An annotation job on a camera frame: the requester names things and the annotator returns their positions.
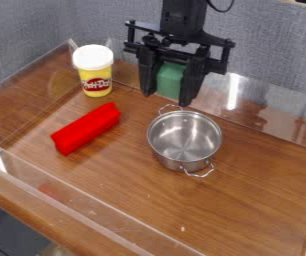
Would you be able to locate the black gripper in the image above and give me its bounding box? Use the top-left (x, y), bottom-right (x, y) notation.
top-left (124, 20), bottom-right (234, 107)

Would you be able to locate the green foam block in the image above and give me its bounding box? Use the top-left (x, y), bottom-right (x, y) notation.
top-left (157, 63), bottom-right (185, 100)

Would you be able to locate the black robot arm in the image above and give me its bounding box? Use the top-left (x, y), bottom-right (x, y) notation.
top-left (124, 0), bottom-right (234, 107)

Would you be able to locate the yellow play-doh can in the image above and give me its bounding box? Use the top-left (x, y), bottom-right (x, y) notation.
top-left (71, 44), bottom-right (113, 97)

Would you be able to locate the stainless steel pot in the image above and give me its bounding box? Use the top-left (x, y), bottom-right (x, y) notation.
top-left (146, 104), bottom-right (222, 178)

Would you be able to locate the red foam block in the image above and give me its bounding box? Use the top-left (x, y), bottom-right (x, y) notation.
top-left (50, 102), bottom-right (121, 155)

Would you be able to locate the clear acrylic barrier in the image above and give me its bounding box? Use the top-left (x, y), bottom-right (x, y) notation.
top-left (0, 42), bottom-right (306, 256)

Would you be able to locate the black cable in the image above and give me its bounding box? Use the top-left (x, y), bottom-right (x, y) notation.
top-left (205, 0), bottom-right (236, 14)

